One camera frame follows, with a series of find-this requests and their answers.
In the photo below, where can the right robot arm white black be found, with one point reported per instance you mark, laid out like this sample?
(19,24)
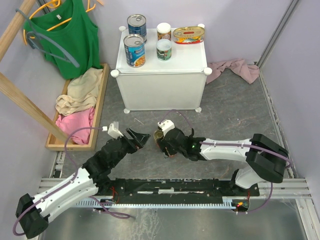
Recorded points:
(265,159)

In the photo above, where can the mauve cloth on floor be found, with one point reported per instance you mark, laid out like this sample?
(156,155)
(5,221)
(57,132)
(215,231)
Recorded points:
(247,72)

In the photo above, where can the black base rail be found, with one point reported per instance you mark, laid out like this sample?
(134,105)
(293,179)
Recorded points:
(174,191)

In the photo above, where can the orange can white lid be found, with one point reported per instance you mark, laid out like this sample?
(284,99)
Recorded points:
(164,31)

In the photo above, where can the pink cloth in tray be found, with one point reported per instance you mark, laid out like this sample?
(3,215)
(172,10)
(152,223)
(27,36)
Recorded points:
(77,120)

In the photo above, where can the blue can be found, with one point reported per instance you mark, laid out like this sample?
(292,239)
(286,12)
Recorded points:
(134,47)
(137,24)

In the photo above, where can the aluminium frame post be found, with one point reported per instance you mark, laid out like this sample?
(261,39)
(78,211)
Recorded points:
(293,4)

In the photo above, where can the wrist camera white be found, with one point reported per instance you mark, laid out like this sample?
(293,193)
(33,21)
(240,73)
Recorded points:
(166,125)
(113,130)

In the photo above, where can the aluminium floor rail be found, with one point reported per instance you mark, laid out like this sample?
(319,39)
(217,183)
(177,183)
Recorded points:
(290,188)

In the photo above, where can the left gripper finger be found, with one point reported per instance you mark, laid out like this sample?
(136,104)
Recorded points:
(138,139)
(139,143)

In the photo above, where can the white cable duct comb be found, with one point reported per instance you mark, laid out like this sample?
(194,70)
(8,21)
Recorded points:
(91,203)

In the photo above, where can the beige cloth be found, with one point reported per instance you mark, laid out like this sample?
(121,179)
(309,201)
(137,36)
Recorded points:
(82,93)

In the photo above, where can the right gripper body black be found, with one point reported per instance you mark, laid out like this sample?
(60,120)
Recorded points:
(162,142)

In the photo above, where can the white cube cabinet counter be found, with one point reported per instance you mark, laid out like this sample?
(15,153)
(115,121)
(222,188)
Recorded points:
(158,85)

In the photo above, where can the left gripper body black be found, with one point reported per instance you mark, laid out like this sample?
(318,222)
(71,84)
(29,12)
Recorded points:
(126,147)

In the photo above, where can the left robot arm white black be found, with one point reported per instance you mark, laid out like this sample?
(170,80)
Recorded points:
(34,213)

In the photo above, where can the wooden rack pole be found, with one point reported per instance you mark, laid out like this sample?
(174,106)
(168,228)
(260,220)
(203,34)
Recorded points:
(20,99)
(14,26)

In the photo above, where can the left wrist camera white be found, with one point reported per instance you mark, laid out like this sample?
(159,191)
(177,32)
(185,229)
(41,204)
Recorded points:
(113,130)

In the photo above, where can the wooden rack pole lower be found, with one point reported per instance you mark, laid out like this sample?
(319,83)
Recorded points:
(20,99)

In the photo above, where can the oval gold tin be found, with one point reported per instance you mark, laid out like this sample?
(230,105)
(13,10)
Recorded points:
(188,35)
(158,137)

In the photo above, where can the green can white lid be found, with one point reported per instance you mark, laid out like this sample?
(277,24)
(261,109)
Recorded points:
(164,49)

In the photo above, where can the wooden rack pole upper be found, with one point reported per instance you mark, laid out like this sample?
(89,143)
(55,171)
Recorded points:
(14,26)

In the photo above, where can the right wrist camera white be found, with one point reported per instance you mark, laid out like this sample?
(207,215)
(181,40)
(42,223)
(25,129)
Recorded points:
(166,125)

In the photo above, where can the orange clothes hanger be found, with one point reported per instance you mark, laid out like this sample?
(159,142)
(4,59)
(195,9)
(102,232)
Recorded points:
(53,14)

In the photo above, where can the green tank top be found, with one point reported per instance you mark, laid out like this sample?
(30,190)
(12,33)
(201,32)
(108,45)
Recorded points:
(79,37)

